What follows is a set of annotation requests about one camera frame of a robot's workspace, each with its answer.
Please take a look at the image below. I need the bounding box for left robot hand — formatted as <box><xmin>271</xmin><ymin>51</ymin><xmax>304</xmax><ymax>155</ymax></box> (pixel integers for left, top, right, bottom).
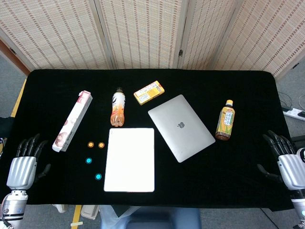
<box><xmin>6</xmin><ymin>133</ymin><xmax>51</xmax><ymax>191</ymax></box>

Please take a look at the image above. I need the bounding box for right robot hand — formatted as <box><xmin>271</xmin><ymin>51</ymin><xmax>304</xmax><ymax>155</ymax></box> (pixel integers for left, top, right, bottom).
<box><xmin>256</xmin><ymin>130</ymin><xmax>305</xmax><ymax>191</ymax></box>

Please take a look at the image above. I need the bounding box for white magnetic board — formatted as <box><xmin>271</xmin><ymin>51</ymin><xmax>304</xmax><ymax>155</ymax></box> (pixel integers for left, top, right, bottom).
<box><xmin>103</xmin><ymin>127</ymin><xmax>155</xmax><ymax>193</ymax></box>

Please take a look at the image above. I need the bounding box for white power strip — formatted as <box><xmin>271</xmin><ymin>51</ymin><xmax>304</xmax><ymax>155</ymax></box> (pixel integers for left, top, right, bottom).
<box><xmin>282</xmin><ymin>107</ymin><xmax>305</xmax><ymax>120</ymax></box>

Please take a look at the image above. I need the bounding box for long white wrap box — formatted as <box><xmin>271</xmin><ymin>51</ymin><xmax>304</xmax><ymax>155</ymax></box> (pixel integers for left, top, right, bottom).
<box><xmin>51</xmin><ymin>90</ymin><xmax>93</xmax><ymax>153</ymax></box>

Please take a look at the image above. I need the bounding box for white plastic container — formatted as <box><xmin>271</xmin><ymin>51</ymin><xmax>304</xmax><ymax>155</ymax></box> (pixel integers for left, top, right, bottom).
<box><xmin>81</xmin><ymin>204</ymin><xmax>100</xmax><ymax>221</ymax></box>

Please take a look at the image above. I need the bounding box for green tea bottle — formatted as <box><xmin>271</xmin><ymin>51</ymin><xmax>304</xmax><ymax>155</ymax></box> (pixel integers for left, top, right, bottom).
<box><xmin>215</xmin><ymin>99</ymin><xmax>234</xmax><ymax>141</ymax></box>

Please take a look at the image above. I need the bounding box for black tablecloth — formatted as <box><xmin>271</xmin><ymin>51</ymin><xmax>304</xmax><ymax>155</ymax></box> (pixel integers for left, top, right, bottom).
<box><xmin>0</xmin><ymin>68</ymin><xmax>297</xmax><ymax>212</ymax></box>

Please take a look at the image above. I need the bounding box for brown wooden beam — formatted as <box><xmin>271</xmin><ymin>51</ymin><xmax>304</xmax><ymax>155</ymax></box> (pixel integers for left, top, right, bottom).
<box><xmin>0</xmin><ymin>39</ymin><xmax>31</xmax><ymax>76</ymax></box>

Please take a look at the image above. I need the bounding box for orange drink bottle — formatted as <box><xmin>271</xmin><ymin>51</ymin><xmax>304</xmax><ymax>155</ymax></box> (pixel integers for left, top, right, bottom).
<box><xmin>110</xmin><ymin>87</ymin><xmax>126</xmax><ymax>127</ymax></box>

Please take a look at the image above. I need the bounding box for silver closed laptop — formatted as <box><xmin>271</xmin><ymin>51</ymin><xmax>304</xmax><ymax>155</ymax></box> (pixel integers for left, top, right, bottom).
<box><xmin>147</xmin><ymin>94</ymin><xmax>216</xmax><ymax>164</ymax></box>

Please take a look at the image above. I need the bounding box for woven folding screen panel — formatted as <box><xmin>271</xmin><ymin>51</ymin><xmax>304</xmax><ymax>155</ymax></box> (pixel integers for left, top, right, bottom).
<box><xmin>212</xmin><ymin>0</ymin><xmax>305</xmax><ymax>78</ymax></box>
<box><xmin>177</xmin><ymin>0</ymin><xmax>239</xmax><ymax>70</ymax></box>
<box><xmin>0</xmin><ymin>0</ymin><xmax>116</xmax><ymax>72</ymax></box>
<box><xmin>94</xmin><ymin>0</ymin><xmax>190</xmax><ymax>70</ymax></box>

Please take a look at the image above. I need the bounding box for yellow snack box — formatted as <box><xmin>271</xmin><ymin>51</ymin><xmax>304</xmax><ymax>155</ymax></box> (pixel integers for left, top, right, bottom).
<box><xmin>133</xmin><ymin>80</ymin><xmax>165</xmax><ymax>105</ymax></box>

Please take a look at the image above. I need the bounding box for thin grey cable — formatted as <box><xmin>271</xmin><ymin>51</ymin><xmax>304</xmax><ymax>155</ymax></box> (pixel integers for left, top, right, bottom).
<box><xmin>280</xmin><ymin>92</ymin><xmax>294</xmax><ymax>110</ymax></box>

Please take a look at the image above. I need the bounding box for thin white cable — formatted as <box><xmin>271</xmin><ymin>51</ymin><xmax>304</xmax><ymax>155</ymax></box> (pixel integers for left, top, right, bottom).
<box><xmin>297</xmin><ymin>94</ymin><xmax>305</xmax><ymax>113</ymax></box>

